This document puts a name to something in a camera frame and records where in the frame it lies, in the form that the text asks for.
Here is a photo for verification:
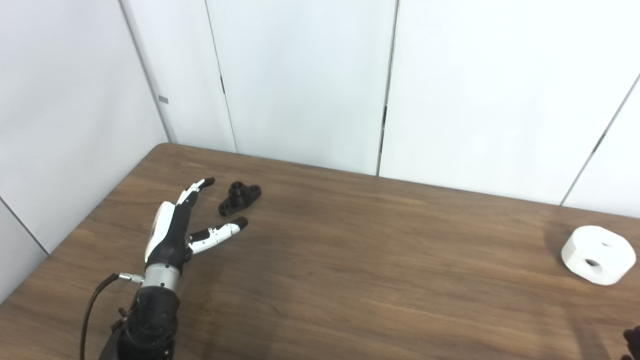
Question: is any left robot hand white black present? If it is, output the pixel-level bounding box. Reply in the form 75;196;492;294
144;177;249;274

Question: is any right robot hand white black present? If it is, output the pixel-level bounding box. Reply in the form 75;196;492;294
621;326;640;360

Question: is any black flanged holder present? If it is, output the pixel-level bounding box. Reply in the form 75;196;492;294
218;181;262;217

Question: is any round white piece with holes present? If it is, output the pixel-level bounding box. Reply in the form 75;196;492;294
560;225;637;286

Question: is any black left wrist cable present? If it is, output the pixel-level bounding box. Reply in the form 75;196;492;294
79;272;146;360

